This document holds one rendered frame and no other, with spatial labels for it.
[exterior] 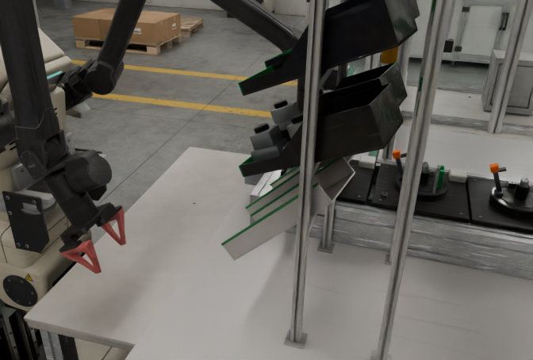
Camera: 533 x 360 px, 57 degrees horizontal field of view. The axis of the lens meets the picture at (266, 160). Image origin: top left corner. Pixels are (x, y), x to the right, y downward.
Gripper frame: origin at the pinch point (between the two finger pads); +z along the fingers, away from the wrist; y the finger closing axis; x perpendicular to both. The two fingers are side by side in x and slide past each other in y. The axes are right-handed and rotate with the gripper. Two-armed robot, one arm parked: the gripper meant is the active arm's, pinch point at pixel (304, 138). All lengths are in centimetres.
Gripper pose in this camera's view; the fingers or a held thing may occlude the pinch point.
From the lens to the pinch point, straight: 138.7
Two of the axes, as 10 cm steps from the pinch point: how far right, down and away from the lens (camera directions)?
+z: -0.2, 8.9, 4.5
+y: 3.0, -4.2, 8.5
